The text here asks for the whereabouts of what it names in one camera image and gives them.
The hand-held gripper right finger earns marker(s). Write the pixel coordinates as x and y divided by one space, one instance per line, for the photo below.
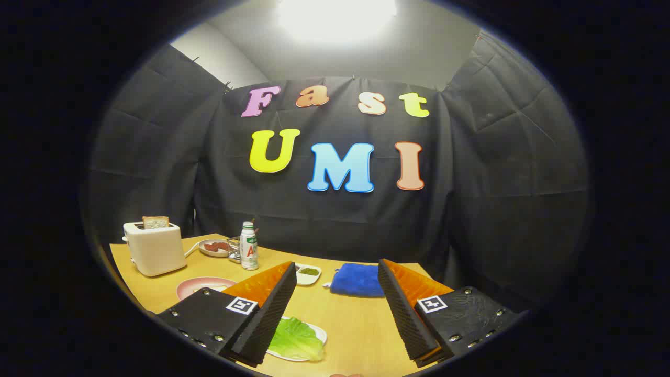
400 309

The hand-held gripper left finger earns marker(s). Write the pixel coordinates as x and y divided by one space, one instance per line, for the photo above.
272 314

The green lettuce leaf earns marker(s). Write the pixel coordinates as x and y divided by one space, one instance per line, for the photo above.
294 340

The toasted bread slice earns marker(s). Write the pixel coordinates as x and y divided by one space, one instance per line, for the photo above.
156 222

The blue towel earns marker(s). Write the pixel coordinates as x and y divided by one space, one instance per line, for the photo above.
358 280

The white rectangular plate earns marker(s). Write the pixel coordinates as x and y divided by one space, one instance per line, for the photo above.
320 331

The divided white dish with beans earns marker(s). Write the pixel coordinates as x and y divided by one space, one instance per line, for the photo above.
309 272

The white bottle with green cap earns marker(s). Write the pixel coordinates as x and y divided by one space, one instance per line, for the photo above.
249 251

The small round white plate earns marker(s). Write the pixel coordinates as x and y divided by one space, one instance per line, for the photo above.
212 254

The pink plate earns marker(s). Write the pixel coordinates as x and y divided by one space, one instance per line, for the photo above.
188 289

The red meat slices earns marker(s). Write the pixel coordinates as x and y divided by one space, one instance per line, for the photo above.
215 246

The black backdrop cloth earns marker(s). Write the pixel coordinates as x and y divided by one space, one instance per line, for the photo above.
340 220

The white toaster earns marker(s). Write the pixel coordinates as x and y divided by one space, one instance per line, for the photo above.
156 251

